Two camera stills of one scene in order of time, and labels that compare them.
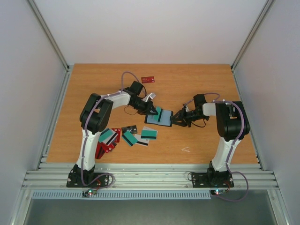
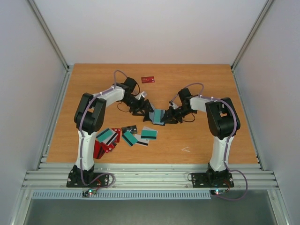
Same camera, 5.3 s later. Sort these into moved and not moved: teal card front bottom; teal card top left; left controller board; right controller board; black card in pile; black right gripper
Moved: teal card front bottom; black right gripper
Not moved: right controller board; black card in pile; left controller board; teal card top left
